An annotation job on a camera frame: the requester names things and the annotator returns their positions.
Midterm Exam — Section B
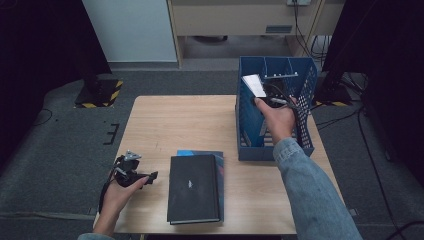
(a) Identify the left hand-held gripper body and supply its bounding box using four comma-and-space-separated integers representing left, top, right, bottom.
111, 149, 151, 188

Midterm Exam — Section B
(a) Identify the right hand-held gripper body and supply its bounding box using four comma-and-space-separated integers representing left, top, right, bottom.
261, 71, 301, 109

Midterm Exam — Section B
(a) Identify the blue spine book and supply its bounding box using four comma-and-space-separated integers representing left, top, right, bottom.
241, 73, 269, 148

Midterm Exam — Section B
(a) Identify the blue file rack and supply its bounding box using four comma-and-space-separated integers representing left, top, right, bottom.
234, 55, 318, 162

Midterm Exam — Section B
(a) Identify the teal cover book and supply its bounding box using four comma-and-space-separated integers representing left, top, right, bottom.
175, 149, 225, 223

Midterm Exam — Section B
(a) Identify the black book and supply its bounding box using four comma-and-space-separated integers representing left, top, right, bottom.
166, 153, 222, 226

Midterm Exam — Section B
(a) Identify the person's left hand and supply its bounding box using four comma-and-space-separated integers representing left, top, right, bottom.
99, 175, 150, 218

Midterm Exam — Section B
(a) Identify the person's right hand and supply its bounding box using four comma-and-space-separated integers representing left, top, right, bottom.
253, 96, 298, 146

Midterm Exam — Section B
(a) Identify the beige wooden cabinet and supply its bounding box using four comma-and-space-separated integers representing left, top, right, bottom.
166, 0, 346, 68

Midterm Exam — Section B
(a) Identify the black curtain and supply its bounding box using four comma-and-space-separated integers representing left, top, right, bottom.
0, 0, 113, 168
321, 0, 424, 188

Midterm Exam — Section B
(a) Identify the white panel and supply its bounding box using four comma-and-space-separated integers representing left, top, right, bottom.
81, 0, 178, 63

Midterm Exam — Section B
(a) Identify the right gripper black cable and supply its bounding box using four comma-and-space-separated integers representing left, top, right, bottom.
266, 83, 303, 141

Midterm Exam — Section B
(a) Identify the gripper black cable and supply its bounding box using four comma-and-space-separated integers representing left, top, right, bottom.
266, 83, 303, 141
97, 156, 123, 214

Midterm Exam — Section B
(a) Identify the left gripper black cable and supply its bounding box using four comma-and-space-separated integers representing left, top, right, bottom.
97, 156, 123, 214

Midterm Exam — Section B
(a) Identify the black cable bundle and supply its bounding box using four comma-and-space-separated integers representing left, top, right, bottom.
310, 34, 332, 64

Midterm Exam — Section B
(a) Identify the black power cable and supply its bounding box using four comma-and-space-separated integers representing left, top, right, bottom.
291, 3, 314, 58

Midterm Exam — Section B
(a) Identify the thin black floor cable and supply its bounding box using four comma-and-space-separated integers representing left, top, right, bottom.
32, 108, 54, 127

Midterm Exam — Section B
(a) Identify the long black floor cable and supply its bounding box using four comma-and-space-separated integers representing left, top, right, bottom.
314, 106, 401, 234

